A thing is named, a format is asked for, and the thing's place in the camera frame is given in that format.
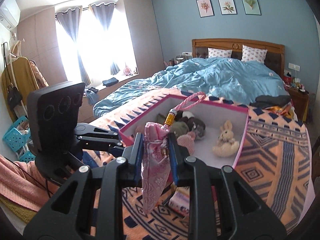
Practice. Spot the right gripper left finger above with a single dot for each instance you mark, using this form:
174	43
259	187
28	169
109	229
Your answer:
130	173

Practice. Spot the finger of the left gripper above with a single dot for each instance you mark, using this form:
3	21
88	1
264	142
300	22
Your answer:
119	151

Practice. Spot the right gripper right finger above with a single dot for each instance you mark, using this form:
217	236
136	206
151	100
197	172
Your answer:
182	171

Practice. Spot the green plush toy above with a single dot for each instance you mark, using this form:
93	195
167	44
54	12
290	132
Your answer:
179	128

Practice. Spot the brown and white plush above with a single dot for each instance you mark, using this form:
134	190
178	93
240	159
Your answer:
195	124

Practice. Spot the pink drawstring pouch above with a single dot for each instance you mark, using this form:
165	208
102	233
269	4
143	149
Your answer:
156	161

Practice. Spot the floral pink tissue pack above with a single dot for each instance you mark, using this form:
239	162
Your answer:
180	201

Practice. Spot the pink knitted teddy bear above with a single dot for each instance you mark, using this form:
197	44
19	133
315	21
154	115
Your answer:
156	141

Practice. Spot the pink sweater left forearm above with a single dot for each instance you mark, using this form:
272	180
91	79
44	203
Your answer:
23	184

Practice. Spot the pink cardboard box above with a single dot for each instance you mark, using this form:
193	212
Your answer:
212	132

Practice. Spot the teal plastic basket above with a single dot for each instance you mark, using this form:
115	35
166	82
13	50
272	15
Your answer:
17	138

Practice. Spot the mustard hanging coat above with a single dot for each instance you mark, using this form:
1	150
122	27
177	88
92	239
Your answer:
25	76

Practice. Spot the blue floral duvet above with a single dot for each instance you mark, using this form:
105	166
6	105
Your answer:
226	78

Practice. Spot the dark folded clothes on bed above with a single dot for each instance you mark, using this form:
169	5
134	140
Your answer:
267	101

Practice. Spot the left patterned pillow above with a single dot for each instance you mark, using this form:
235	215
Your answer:
213	52

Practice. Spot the patterned pillow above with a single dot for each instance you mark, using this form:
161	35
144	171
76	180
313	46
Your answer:
253	54
213	52

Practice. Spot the right patterned pillow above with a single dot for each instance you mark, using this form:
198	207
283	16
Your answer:
253	54

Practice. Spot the grey window curtains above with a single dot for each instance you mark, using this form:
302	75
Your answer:
84	38

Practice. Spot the wooden headboard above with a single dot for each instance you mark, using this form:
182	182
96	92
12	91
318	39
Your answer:
274	58

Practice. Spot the wooden nightstand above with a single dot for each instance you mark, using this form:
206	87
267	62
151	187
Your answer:
299	97

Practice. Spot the left framed flower picture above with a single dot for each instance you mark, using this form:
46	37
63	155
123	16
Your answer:
205	8

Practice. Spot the framed flower picture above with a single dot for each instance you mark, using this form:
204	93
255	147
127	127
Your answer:
205	8
227	7

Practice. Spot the middle framed flower picture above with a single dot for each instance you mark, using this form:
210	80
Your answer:
227	7

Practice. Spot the right framed leaf picture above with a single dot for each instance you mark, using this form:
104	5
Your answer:
251	7

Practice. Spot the wall air conditioner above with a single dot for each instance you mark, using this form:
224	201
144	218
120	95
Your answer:
10	14

